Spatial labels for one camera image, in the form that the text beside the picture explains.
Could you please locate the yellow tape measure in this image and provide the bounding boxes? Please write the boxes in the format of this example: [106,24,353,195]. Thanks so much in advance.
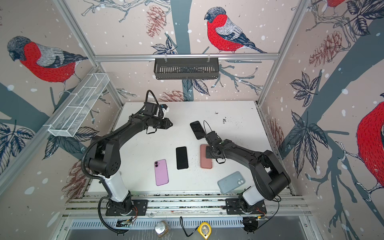
[198,222,212,240]

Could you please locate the black wire basket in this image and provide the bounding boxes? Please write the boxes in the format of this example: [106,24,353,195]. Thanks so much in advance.
[154,58,219,80]

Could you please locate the purple phone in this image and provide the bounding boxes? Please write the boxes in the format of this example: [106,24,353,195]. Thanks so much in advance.
[155,159,169,186]

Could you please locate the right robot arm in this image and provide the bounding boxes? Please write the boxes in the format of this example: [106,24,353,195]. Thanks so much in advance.
[205,131,291,213]

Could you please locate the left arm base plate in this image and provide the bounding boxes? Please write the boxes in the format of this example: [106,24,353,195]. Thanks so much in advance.
[106,200,149,217]

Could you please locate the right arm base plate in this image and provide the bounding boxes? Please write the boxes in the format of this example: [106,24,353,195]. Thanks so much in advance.
[223,198,267,215]

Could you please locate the black screen phone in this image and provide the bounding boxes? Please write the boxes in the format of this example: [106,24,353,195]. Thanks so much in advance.
[176,147,189,170]

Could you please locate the salmon pink phone case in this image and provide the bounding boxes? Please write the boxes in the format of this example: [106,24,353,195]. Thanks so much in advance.
[200,145,213,169]

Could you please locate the silver round object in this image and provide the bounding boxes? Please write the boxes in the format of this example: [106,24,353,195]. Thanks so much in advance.
[155,220,170,238]

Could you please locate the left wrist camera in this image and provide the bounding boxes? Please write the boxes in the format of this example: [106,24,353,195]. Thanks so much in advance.
[160,104,170,115]

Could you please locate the white mesh tray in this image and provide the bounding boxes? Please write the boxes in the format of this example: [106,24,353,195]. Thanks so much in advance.
[48,73,110,137]

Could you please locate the grey blue phone case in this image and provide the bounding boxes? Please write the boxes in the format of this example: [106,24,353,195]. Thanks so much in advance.
[217,171,246,194]

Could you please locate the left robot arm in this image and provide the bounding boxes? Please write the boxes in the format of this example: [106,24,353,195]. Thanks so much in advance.
[81,90,173,215]

